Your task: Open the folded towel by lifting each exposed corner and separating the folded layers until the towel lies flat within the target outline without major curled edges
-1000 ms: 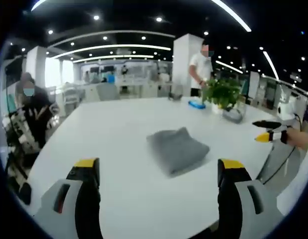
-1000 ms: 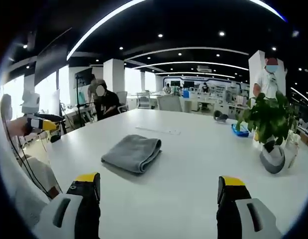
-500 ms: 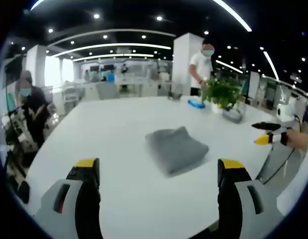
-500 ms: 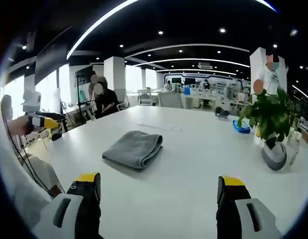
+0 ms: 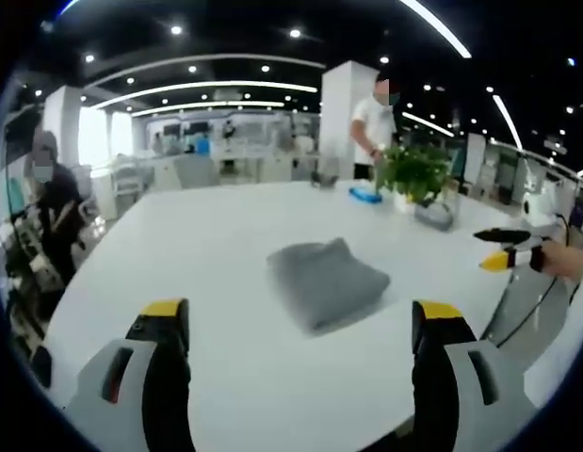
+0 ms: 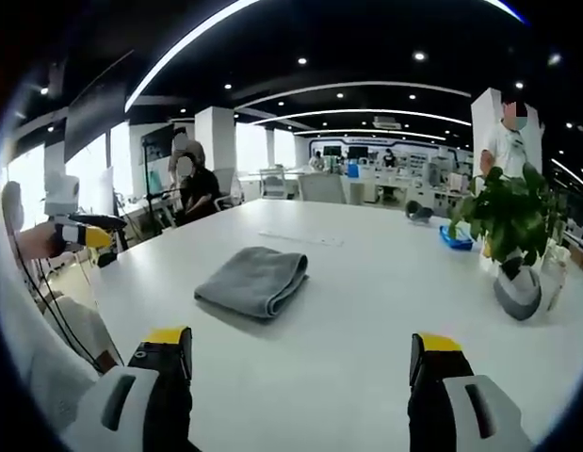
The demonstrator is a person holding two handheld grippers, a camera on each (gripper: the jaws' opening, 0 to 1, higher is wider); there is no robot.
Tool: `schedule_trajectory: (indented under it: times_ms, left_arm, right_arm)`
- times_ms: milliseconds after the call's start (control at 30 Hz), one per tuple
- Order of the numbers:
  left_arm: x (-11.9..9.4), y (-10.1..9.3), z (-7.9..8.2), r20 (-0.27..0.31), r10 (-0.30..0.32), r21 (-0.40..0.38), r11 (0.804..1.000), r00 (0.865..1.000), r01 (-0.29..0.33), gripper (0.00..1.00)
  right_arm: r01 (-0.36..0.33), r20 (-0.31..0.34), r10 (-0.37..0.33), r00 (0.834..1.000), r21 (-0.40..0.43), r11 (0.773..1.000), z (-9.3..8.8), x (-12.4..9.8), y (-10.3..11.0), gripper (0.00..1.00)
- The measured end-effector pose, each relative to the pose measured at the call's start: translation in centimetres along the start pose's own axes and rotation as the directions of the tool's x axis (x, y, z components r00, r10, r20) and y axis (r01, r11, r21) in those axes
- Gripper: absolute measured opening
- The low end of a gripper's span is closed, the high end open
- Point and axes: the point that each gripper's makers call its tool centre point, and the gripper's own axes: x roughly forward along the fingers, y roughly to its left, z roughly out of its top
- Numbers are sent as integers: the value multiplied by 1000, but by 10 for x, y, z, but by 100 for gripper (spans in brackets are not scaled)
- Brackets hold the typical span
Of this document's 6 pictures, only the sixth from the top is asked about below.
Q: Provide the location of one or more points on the grey towel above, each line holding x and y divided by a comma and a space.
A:
253, 282

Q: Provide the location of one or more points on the dark flat object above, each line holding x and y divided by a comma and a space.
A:
100, 220

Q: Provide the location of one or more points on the person's left hand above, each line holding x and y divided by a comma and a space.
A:
39, 242

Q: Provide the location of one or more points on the black tripod stand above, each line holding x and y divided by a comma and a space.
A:
150, 188

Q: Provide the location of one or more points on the person's white shirt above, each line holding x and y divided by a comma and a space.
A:
51, 358

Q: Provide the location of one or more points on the grey white plant pot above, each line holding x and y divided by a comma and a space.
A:
519, 292

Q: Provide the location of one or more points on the white plastic bag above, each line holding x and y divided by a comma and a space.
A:
556, 270

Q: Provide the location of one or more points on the blue tray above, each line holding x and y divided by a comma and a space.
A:
456, 239

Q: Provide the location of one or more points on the long ceiling light strip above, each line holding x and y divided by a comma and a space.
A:
178, 52

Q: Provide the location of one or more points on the dark grey headset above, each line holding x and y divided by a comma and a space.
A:
419, 212

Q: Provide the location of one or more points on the green potted plant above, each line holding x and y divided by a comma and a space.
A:
512, 212

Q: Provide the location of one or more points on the ceiling air conditioner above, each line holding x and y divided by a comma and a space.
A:
388, 122

